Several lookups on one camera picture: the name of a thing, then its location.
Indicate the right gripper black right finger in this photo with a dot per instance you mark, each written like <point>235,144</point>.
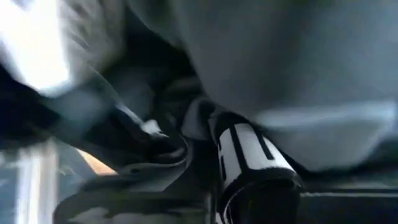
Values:
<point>348,210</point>

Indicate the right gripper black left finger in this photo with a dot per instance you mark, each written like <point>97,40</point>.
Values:
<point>140,199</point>

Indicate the clear plastic bin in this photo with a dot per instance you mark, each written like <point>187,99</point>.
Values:
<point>34,186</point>

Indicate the plain black cloth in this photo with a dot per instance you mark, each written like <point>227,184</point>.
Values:
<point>28,121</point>

